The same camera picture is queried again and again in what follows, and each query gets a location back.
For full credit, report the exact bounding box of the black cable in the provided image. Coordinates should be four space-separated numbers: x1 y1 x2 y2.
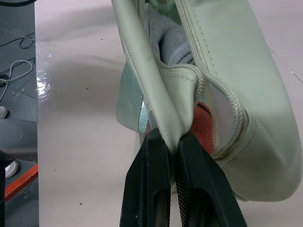
0 32 36 50

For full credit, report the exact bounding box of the white cable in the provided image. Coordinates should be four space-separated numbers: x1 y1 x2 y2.
0 60 34 101

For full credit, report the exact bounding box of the orange bar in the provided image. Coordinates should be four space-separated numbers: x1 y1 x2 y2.
4 163 39 202

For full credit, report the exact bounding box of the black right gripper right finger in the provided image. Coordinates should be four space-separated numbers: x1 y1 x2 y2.
175 131 250 227

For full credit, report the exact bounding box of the light green zip pouch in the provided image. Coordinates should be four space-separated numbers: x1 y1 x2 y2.
110 0 303 203

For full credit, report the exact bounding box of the grey cloth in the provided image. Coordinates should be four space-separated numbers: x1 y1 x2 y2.
148 8 195 66

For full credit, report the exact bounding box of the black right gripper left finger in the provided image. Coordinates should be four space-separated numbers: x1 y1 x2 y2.
119 127 178 227

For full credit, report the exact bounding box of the orange-red cloth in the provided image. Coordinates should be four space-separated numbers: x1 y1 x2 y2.
188 101 215 155

